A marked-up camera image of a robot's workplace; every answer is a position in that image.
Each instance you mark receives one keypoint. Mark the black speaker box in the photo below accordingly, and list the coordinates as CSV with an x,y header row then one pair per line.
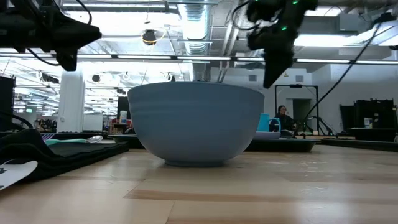
x,y
7,102

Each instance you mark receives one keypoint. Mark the white handwritten label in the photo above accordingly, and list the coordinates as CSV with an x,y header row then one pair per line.
x,y
15,174

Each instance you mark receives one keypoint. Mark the person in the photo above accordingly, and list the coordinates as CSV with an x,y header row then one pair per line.
x,y
284,121

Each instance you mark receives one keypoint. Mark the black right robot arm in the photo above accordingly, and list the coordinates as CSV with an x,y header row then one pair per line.
x,y
301,6

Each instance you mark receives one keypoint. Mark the iridescent rainbow fork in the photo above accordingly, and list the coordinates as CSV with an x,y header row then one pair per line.
x,y
48,137

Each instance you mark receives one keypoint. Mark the blue plastic bowl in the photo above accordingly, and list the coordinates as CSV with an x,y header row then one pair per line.
x,y
196,124

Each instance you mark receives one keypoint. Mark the turquoise plastic mug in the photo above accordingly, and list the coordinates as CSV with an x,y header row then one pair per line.
x,y
264,123

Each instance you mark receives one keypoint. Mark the lilac plastic plate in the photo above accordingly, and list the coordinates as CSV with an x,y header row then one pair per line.
x,y
267,135

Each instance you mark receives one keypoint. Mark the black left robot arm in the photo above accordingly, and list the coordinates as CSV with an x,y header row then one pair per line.
x,y
9,31

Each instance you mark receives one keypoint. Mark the black cloth napkin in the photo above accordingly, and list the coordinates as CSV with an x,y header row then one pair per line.
x,y
77,152

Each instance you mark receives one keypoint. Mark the dark green serving tray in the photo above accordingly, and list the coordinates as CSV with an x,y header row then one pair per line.
x,y
280,145

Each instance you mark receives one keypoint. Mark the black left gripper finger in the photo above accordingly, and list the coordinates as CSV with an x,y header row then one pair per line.
x,y
85,32

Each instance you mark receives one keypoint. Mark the black round ceiling fixture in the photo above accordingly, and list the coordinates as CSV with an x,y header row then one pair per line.
x,y
149,37

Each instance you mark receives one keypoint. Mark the black aluminium table frame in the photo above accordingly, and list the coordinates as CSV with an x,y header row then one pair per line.
x,y
357,144

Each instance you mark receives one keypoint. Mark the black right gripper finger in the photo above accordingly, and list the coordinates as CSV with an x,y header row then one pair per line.
x,y
276,68

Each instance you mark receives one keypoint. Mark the black stand frame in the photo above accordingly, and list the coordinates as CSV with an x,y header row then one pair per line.
x,y
295,86

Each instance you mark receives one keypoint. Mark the silver ventilation duct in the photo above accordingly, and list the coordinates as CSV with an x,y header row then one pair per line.
x,y
194,25

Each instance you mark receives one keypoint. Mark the black equipment cases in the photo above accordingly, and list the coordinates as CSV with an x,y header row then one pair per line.
x,y
376,115

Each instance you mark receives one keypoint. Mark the white pillar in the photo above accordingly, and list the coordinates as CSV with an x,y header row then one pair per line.
x,y
71,102

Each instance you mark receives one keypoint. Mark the long ceiling light strip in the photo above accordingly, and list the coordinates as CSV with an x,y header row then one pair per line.
x,y
202,58

